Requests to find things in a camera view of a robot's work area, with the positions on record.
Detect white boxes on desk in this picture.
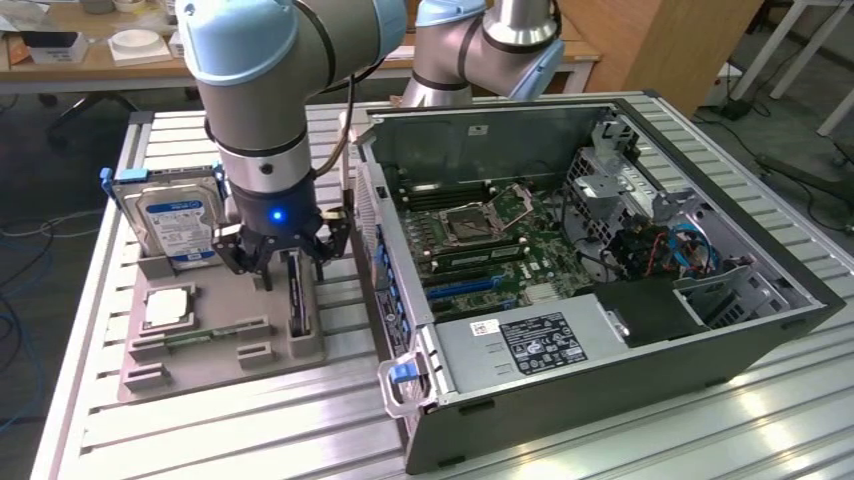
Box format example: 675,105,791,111
105,28,173,67

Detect wooden cabinet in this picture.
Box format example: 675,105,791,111
583,0,765,109

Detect silver CPU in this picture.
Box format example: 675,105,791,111
142,289,192,329

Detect green RAM stick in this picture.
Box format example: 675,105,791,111
432,239,528,266
162,324,252,346

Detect blue floor cable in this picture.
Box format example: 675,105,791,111
0,219,54,434

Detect CPU socket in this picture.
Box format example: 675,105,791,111
442,204,499,246

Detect hard disk in blue caddy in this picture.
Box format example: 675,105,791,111
97,162,228,271

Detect green graphics card black fan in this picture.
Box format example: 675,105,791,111
284,249,314,337

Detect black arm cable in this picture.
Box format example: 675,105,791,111
310,72,356,177

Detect white table frame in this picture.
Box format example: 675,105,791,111
729,0,854,136

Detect blue expansion slot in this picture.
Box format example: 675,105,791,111
424,278,512,304

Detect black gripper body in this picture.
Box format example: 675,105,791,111
230,185,321,251

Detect metal socket cover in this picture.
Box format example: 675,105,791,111
489,182,539,226

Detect gray power supply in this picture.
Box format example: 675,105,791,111
432,294,632,396

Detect white box with black top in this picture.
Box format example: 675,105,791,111
17,30,89,65

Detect metal disk bay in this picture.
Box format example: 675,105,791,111
563,119,659,241

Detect gray parts rack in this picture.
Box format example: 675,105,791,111
116,189,329,404

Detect blue wire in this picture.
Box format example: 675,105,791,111
669,219,720,276

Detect green motherboard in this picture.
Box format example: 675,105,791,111
392,179,599,321

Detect open black PC case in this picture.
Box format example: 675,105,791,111
336,89,848,476

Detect wooden desk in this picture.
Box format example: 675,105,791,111
0,0,601,109

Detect red wire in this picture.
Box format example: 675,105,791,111
649,227,669,271

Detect black plastic shroud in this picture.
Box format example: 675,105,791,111
592,277,712,349

